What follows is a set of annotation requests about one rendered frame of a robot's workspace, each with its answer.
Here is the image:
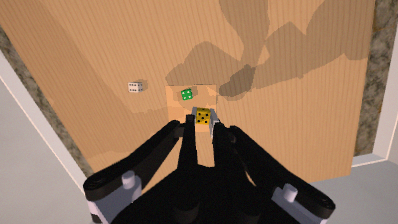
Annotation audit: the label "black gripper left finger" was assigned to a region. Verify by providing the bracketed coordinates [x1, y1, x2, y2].
[83, 107, 201, 224]

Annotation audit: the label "white die with black pips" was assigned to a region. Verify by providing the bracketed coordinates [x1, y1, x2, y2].
[128, 82, 143, 93]

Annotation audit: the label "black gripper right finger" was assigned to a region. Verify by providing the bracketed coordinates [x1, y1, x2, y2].
[209, 108, 336, 224]

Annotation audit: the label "green die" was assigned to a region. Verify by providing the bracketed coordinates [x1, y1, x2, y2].
[181, 89, 193, 100]

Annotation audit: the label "orange flat mat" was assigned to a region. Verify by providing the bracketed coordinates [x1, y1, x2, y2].
[165, 85, 217, 132]

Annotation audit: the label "yellow die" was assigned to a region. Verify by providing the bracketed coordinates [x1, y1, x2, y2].
[196, 107, 211, 125]

